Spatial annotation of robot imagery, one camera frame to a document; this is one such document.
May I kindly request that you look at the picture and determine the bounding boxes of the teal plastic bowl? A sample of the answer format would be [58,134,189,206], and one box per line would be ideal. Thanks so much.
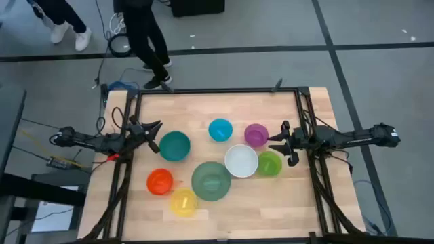
[158,130,191,162]

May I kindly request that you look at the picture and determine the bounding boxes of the coiled black cable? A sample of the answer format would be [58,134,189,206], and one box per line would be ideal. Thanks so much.
[107,32,133,58]

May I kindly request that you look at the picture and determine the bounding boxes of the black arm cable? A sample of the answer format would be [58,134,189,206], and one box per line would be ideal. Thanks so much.
[111,106,127,130]
[302,108,328,130]

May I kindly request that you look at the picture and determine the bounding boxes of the person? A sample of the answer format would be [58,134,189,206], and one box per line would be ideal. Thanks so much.
[121,0,173,91]
[26,0,92,52]

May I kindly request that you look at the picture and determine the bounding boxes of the white plastic bowl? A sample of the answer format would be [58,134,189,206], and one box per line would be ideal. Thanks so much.
[224,144,260,178]

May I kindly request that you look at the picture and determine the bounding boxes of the yellow cable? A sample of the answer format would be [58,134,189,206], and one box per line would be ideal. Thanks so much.
[20,130,84,169]

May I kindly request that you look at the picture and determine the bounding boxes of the white panel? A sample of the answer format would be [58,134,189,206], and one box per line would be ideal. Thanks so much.
[39,199,74,233]

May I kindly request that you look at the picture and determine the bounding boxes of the orange plastic bowl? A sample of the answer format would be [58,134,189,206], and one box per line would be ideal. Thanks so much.
[146,168,174,197]

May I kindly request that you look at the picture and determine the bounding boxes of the lime green plastic bowl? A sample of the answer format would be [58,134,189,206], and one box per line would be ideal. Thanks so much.
[256,150,283,178]

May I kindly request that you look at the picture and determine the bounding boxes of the thin blue cable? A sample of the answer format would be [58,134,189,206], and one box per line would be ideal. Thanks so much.
[352,178,393,237]

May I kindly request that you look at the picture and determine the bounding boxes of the black cable bundle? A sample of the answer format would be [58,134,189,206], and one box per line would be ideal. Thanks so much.
[79,159,133,242]
[310,152,366,235]

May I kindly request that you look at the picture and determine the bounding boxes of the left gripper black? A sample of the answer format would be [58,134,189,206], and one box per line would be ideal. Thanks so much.
[127,115,164,155]

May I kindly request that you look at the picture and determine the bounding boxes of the blue plastic bowl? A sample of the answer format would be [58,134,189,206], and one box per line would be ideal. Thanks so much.
[208,118,234,143]

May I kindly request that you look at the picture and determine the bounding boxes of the yellow plastic bowl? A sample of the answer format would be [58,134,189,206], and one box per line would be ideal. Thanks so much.
[170,188,199,218]

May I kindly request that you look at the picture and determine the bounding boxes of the large green plastic bowl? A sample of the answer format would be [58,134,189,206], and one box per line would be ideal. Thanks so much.
[191,161,233,202]

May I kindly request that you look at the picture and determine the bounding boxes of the coiled blue cable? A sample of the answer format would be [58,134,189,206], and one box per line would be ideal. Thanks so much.
[107,67,140,92]

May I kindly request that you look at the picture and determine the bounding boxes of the purple plastic bowl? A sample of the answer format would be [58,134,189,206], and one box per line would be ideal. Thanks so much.
[243,123,270,148]

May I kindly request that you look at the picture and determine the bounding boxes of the black side table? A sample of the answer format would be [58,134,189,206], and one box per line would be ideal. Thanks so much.
[0,171,87,244]

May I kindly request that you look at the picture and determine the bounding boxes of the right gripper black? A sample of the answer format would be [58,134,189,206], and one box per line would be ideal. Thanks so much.
[267,120,309,167]

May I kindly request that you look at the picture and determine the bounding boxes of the white power strip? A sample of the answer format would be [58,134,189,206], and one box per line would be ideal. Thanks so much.
[108,12,127,35]

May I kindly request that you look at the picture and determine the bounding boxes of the small black electronic box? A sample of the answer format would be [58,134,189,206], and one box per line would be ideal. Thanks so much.
[45,155,74,170]

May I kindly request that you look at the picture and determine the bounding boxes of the thin black cable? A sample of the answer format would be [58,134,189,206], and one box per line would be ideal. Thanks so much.
[92,0,111,89]

